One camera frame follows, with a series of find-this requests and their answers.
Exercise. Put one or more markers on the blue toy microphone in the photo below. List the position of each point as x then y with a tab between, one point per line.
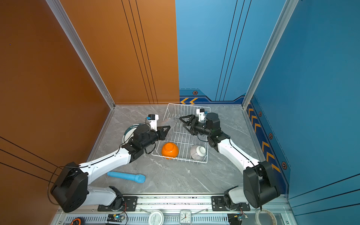
138	178

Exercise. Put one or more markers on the green circuit board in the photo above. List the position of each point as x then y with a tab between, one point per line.
116	219

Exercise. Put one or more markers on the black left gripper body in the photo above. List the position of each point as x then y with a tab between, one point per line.
153	138

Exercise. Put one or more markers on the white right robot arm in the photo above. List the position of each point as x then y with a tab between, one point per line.
260	185

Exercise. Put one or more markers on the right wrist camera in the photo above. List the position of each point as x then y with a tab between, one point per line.
201	114

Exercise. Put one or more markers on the aluminium corner post right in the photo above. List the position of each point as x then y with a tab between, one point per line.
280	26

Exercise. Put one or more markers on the striped ceramic bowl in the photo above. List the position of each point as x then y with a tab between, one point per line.
198	153

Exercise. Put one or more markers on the small white alarm clock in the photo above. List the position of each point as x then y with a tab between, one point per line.
185	217

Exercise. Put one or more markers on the white round container lid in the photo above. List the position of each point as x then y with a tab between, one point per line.
156	218

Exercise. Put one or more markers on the orange bowl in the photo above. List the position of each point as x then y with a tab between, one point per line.
170	150

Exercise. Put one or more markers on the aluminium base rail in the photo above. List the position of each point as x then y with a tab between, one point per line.
207	209

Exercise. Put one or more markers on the roll of white tape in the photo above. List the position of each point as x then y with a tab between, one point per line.
260	214

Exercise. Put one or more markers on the orange black tape measure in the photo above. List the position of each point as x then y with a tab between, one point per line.
77	221

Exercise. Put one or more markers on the white plate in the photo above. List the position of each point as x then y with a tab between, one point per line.
129	133

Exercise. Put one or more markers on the aluminium corner post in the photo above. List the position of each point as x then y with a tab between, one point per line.
280	26
72	35

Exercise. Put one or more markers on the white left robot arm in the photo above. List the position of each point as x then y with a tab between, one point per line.
72	189

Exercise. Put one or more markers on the aluminium corner post left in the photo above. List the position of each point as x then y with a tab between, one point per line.
72	35

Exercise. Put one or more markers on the white wire dish rack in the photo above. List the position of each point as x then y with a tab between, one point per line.
179	135

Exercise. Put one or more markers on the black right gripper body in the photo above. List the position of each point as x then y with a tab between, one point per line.
202	129

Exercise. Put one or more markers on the small circuit board right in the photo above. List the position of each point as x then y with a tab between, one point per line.
236	219

